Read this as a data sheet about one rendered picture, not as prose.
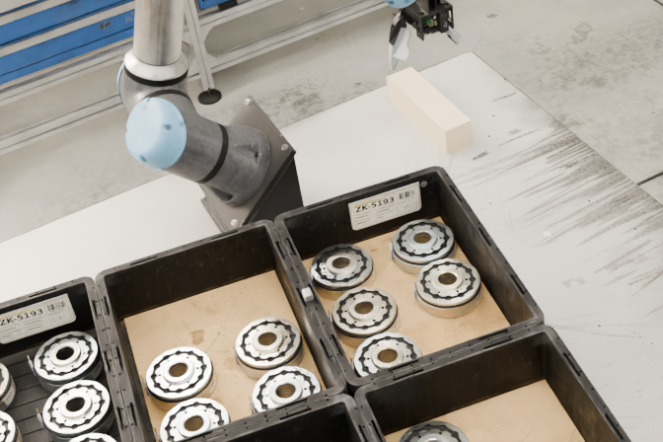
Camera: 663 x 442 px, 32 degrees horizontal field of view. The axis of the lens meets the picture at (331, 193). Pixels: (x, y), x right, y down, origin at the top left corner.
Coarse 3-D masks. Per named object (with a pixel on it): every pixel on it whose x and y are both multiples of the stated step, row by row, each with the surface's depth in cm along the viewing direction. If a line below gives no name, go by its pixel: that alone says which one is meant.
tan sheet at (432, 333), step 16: (368, 240) 194; (384, 240) 193; (384, 256) 190; (464, 256) 188; (384, 272) 187; (400, 272) 187; (384, 288) 184; (400, 288) 184; (400, 304) 181; (416, 304) 181; (480, 304) 179; (400, 320) 179; (416, 320) 178; (432, 320) 178; (448, 320) 177; (464, 320) 177; (480, 320) 176; (496, 320) 176; (416, 336) 175; (432, 336) 175; (448, 336) 175; (464, 336) 174; (352, 352) 175
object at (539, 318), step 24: (432, 168) 190; (360, 192) 188; (456, 192) 185; (288, 216) 186; (288, 240) 183; (504, 264) 171; (312, 288) 172; (336, 336) 164; (480, 336) 160; (336, 360) 161; (432, 360) 158; (360, 384) 157
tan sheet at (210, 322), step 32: (224, 288) 189; (256, 288) 188; (128, 320) 187; (160, 320) 186; (192, 320) 185; (224, 320) 184; (256, 320) 183; (288, 320) 182; (160, 352) 180; (224, 352) 178; (224, 384) 173; (256, 384) 172; (160, 416) 170
